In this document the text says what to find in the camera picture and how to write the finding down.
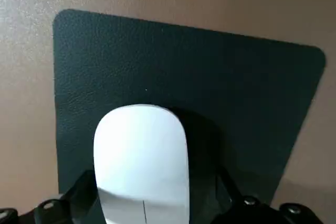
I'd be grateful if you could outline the black mouse pad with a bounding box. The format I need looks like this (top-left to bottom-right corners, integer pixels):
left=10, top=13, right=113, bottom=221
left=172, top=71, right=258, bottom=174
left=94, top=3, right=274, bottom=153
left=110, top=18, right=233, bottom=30
left=52, top=8, right=327, bottom=224

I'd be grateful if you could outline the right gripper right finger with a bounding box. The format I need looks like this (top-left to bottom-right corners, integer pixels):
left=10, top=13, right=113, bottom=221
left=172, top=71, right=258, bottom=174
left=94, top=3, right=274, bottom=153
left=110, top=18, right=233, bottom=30
left=212, top=166, right=323, bottom=224

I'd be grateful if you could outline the white computer mouse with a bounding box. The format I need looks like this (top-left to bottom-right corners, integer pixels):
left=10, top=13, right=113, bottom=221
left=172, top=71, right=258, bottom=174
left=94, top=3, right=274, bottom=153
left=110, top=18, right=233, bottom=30
left=93, top=104, right=190, bottom=224

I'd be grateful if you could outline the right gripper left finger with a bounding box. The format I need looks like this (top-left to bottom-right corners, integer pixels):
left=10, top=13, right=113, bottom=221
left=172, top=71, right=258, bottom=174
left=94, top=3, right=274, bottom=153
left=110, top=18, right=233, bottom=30
left=0, top=169, right=106, bottom=224

